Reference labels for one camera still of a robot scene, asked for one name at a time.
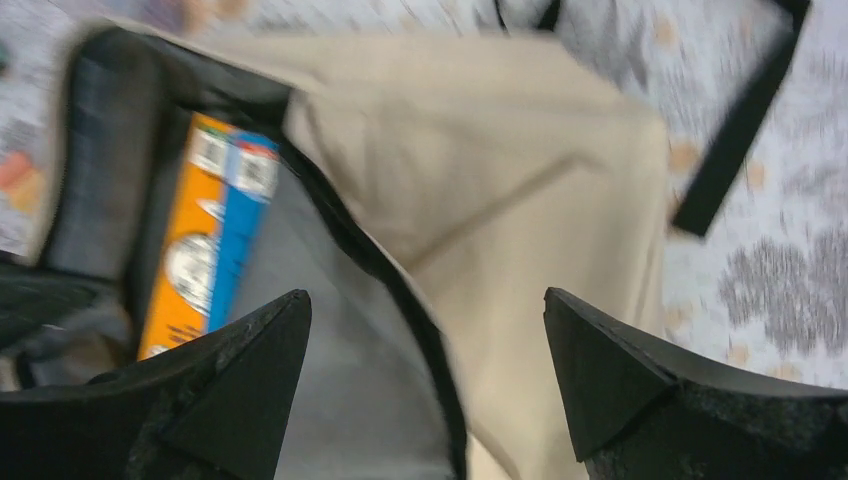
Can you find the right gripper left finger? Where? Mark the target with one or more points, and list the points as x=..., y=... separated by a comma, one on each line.
x=216, y=407

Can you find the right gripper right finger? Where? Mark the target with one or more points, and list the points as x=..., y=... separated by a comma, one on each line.
x=639, y=407

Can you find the orange children's book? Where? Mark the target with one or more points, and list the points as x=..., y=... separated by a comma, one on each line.
x=184, y=279

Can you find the blue round-logo book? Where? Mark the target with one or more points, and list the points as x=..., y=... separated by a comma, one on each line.
x=250, y=178

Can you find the cream canvas backpack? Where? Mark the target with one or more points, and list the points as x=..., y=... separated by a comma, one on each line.
x=431, y=190

